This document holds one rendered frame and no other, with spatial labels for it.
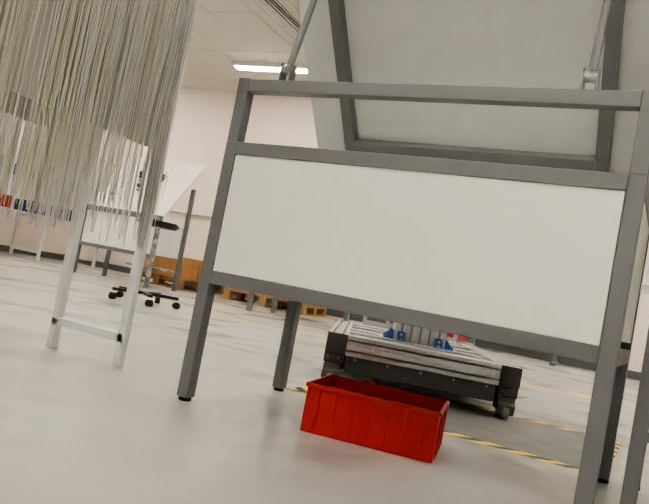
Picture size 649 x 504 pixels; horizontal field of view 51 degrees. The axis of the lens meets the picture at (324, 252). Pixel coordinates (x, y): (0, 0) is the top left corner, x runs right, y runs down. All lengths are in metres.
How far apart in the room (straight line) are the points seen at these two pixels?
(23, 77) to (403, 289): 1.18
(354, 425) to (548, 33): 1.26
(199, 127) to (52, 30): 9.70
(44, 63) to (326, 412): 1.27
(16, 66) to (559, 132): 1.60
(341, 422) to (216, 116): 9.95
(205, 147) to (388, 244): 9.90
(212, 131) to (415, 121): 9.35
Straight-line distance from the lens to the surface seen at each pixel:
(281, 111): 11.06
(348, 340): 2.98
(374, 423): 1.94
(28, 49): 2.08
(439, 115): 2.35
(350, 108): 2.43
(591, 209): 1.70
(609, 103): 1.76
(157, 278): 9.58
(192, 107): 11.97
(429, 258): 1.76
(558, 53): 2.19
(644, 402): 1.83
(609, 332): 1.66
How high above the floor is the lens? 0.42
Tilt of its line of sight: 3 degrees up
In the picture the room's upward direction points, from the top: 11 degrees clockwise
